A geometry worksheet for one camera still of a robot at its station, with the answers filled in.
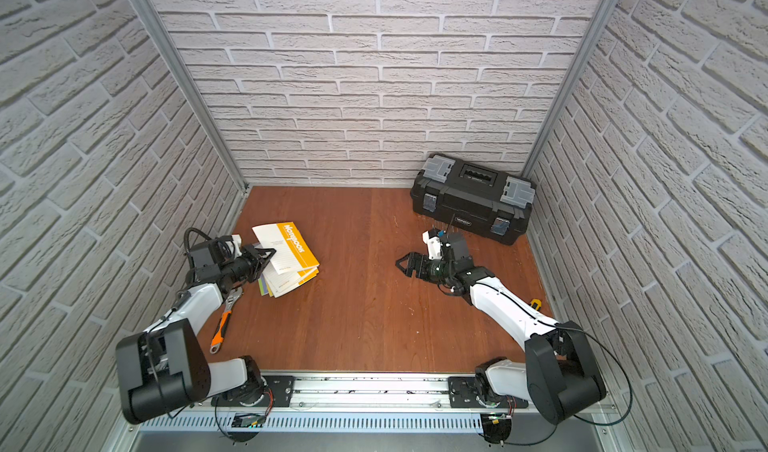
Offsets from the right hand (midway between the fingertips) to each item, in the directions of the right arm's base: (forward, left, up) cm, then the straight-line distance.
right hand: (409, 266), depth 84 cm
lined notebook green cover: (+2, +46, -11) cm, 48 cm away
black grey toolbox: (+21, -24, +4) cm, 32 cm away
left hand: (+8, +39, +3) cm, 40 cm away
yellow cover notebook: (+1, +39, -7) cm, 40 cm away
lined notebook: (+8, +36, -2) cm, 37 cm away
